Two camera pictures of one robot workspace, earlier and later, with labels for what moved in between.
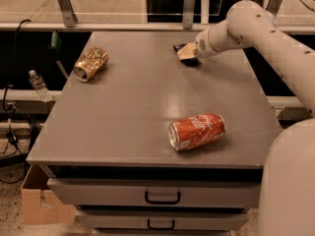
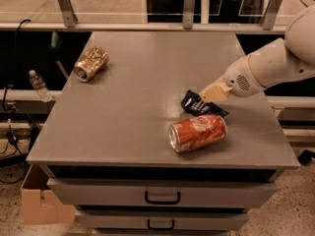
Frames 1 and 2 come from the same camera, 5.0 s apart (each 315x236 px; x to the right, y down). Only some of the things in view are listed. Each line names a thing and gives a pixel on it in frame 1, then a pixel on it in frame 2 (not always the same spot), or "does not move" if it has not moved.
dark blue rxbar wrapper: x=194 y=61 -> x=193 y=102
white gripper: x=201 y=47 -> x=235 y=77
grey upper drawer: x=96 y=193 does not move
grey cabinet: x=105 y=146 does not move
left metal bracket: x=69 y=18 does not move
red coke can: x=196 y=131 does not move
